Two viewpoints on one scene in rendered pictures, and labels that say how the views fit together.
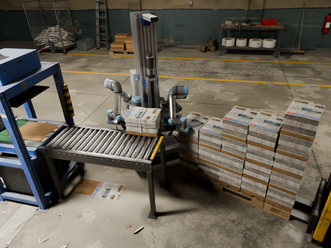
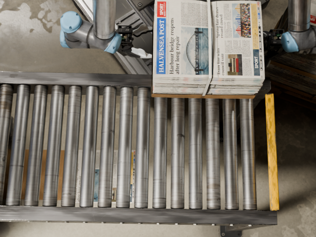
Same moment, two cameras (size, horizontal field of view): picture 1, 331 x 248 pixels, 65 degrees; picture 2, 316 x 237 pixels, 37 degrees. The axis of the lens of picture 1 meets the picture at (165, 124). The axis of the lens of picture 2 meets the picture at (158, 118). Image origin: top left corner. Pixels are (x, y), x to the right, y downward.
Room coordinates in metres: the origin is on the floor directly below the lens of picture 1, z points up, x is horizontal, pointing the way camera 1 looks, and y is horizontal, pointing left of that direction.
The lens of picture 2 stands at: (2.09, 0.62, 2.48)
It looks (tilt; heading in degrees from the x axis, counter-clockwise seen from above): 75 degrees down; 341
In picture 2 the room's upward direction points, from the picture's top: 4 degrees clockwise
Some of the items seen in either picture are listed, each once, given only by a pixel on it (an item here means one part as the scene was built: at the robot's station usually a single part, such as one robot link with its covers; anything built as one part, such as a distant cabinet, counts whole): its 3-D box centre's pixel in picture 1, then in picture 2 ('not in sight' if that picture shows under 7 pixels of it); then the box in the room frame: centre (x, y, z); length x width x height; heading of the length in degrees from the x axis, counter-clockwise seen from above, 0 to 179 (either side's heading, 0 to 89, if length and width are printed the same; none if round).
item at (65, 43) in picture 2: (111, 121); (75, 37); (2.90, 0.69, 0.82); 0.11 x 0.08 x 0.09; 74
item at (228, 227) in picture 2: (151, 194); (243, 223); (2.08, 0.19, 0.34); 0.06 x 0.06 x 0.68; 74
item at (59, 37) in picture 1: (51, 27); not in sight; (9.80, 3.89, 0.85); 1.21 x 0.83 x 1.71; 74
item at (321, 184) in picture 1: (316, 204); not in sight; (1.95, -1.61, 0.20); 0.62 x 0.05 x 0.30; 144
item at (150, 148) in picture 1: (150, 148); (248, 148); (2.33, 0.18, 0.77); 0.47 x 0.05 x 0.05; 164
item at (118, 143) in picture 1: (117, 144); (142, 146); (2.44, 0.55, 0.77); 0.47 x 0.05 x 0.05; 164
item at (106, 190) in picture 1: (109, 190); (99, 176); (2.50, 0.78, 0.00); 0.37 x 0.29 x 0.01; 74
